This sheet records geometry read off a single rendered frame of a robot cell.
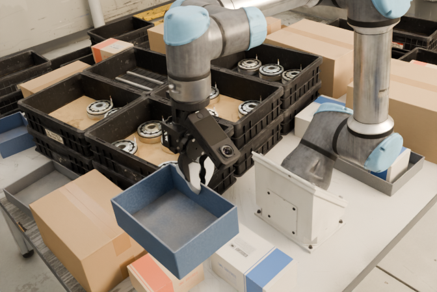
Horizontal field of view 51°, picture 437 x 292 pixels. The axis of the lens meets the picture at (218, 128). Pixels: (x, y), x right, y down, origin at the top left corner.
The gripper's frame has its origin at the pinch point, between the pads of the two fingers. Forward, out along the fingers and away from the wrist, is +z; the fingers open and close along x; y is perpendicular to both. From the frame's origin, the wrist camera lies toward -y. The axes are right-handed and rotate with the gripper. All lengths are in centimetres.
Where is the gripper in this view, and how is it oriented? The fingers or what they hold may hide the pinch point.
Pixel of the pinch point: (201, 189)
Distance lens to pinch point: 91.2
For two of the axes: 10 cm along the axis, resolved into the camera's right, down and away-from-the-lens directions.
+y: -6.6, -3.7, 6.6
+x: -7.5, 3.4, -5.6
